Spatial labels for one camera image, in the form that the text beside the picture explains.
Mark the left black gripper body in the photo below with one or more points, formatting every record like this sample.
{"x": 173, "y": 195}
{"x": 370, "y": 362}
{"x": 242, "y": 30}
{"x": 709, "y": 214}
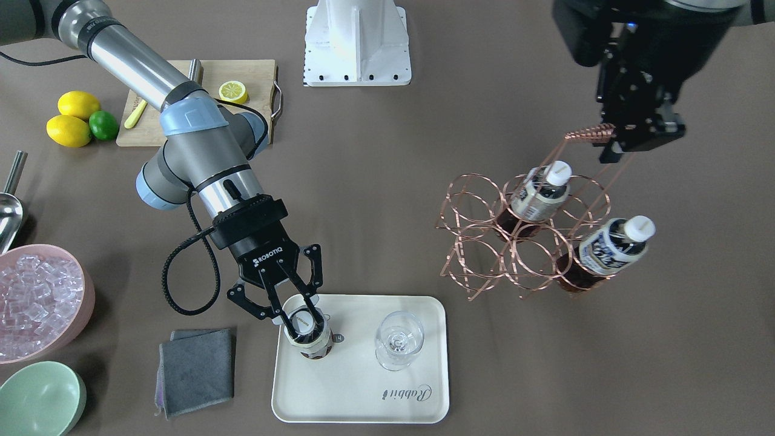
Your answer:
{"x": 643, "y": 85}

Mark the pink ice bowl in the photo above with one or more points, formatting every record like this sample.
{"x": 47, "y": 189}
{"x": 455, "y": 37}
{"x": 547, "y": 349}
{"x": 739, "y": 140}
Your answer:
{"x": 84, "y": 313}

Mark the clear wine glass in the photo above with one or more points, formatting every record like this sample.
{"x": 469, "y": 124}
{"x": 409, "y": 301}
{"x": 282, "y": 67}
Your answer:
{"x": 399, "y": 339}

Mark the yellow lemon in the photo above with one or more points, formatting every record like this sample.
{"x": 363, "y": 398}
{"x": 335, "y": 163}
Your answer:
{"x": 79, "y": 104}
{"x": 69, "y": 131}

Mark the cream serving tray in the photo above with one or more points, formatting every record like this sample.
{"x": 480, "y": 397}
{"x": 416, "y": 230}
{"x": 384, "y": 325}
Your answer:
{"x": 349, "y": 385}

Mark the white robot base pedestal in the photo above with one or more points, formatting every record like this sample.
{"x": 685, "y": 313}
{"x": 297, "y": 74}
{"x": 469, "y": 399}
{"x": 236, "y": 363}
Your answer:
{"x": 356, "y": 44}

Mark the steel ice scoop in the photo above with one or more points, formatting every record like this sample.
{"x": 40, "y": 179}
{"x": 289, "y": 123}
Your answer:
{"x": 12, "y": 212}

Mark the tea bottle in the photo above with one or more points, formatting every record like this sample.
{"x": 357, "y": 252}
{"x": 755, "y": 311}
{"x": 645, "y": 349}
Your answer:
{"x": 601, "y": 255}
{"x": 545, "y": 190}
{"x": 310, "y": 333}

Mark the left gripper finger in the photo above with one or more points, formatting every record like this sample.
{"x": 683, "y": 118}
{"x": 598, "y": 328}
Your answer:
{"x": 611, "y": 153}

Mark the clear ice cubes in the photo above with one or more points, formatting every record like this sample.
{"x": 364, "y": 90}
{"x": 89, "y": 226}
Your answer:
{"x": 41, "y": 296}

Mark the yellow plastic knife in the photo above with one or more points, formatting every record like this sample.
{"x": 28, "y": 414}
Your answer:
{"x": 137, "y": 112}

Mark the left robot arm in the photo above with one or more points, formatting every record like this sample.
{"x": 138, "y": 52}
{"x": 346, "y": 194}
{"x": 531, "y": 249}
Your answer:
{"x": 646, "y": 51}

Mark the yellow lemon upper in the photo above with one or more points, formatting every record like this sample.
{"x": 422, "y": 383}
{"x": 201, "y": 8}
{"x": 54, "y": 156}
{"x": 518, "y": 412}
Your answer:
{"x": 79, "y": 104}

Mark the yellow lemon lower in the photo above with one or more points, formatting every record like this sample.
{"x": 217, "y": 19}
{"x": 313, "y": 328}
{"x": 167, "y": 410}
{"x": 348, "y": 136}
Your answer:
{"x": 69, "y": 131}

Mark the green lime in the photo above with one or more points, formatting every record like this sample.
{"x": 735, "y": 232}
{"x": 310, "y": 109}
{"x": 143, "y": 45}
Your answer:
{"x": 103, "y": 126}

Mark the copper wire bottle basket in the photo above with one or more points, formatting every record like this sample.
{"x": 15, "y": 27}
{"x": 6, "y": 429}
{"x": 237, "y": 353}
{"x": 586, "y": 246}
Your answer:
{"x": 484, "y": 253}

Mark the grey folded cloth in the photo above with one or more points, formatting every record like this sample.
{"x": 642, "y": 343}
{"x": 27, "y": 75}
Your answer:
{"x": 196, "y": 370}

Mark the green bowl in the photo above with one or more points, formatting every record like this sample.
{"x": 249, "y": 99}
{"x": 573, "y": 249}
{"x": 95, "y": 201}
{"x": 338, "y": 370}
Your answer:
{"x": 43, "y": 398}

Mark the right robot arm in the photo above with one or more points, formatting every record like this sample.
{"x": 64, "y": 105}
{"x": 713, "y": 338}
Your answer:
{"x": 207, "y": 152}

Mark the steel muddler black tip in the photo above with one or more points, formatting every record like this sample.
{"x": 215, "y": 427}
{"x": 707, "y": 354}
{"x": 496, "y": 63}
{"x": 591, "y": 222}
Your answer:
{"x": 196, "y": 71}

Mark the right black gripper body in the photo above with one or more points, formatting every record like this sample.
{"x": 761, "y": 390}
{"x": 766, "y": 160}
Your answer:
{"x": 264, "y": 252}

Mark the half lemon slice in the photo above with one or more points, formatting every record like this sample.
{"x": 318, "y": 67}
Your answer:
{"x": 233, "y": 91}

